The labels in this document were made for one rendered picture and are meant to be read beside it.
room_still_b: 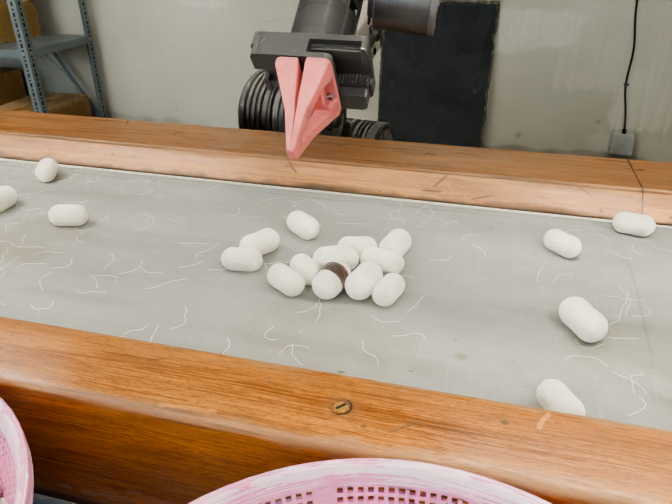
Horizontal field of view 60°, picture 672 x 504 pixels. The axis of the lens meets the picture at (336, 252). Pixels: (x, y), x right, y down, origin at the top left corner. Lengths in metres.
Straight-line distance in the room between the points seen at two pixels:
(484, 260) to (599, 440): 0.22
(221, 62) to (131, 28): 0.45
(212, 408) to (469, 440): 0.13
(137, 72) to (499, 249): 2.63
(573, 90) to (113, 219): 2.15
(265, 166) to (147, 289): 0.23
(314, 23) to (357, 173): 0.17
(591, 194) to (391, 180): 0.19
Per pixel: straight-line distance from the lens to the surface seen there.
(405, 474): 0.28
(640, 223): 0.58
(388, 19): 0.57
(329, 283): 0.42
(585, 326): 0.42
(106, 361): 0.36
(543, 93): 2.54
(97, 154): 0.74
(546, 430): 0.32
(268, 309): 0.43
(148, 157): 0.71
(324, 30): 0.53
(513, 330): 0.42
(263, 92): 0.89
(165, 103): 2.99
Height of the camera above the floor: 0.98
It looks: 29 degrees down
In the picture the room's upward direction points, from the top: straight up
